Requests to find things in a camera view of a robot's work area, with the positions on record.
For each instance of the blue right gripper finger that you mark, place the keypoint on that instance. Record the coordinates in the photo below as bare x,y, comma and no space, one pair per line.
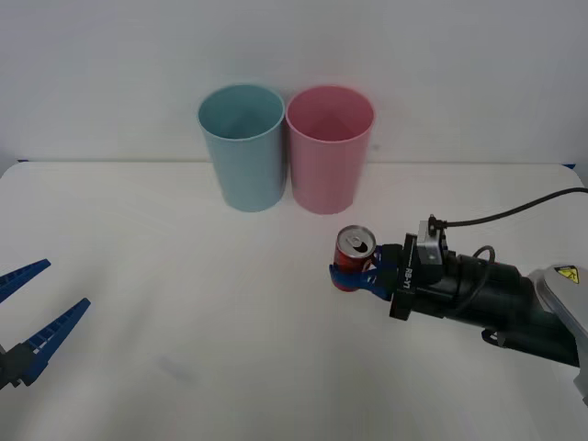
356,279
389,256

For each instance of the pink plastic bin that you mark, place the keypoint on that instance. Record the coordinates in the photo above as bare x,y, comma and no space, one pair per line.
328,174

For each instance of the pale blue plastic bin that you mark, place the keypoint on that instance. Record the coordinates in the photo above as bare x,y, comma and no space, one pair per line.
250,170

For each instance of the red drink can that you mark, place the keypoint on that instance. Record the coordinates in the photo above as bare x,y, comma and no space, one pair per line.
351,257

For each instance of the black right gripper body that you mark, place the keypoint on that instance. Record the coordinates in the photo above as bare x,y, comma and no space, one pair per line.
406,287

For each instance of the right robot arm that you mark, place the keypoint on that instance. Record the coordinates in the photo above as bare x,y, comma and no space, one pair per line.
519,298

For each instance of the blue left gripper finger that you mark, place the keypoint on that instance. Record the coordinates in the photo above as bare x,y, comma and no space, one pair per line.
48,337
23,274

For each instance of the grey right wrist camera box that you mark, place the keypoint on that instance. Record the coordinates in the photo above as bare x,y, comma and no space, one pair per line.
431,247

